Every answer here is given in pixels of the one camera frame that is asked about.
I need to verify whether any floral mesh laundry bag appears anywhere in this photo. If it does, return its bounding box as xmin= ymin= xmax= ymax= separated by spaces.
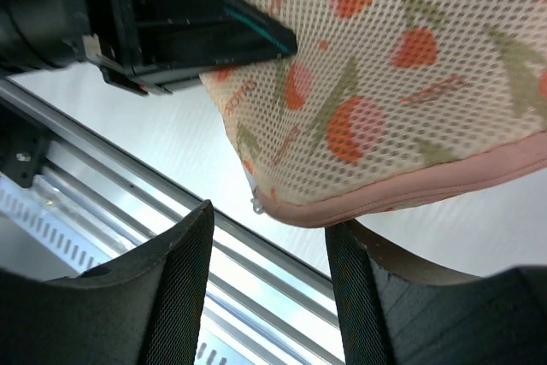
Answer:
xmin=202 ymin=0 xmax=546 ymax=227

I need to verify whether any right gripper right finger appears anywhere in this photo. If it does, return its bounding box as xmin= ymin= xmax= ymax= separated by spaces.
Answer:
xmin=325 ymin=221 xmax=546 ymax=364

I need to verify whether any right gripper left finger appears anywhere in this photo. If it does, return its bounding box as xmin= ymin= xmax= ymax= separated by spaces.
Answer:
xmin=0 ymin=198 xmax=215 ymax=365

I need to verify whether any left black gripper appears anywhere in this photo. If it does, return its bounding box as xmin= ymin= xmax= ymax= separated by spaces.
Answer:
xmin=1 ymin=0 xmax=141 ymax=94

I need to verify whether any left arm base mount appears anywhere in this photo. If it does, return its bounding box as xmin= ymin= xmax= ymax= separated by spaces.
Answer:
xmin=1 ymin=99 xmax=54 ymax=189

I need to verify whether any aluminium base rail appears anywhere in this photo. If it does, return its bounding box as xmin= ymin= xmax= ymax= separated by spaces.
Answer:
xmin=1 ymin=80 xmax=344 ymax=364

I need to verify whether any white slotted cable duct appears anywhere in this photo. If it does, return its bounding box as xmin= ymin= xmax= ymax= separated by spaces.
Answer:
xmin=0 ymin=176 xmax=240 ymax=365

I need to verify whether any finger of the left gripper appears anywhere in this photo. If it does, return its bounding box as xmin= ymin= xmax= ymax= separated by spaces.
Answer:
xmin=119 ymin=0 xmax=297 ymax=83

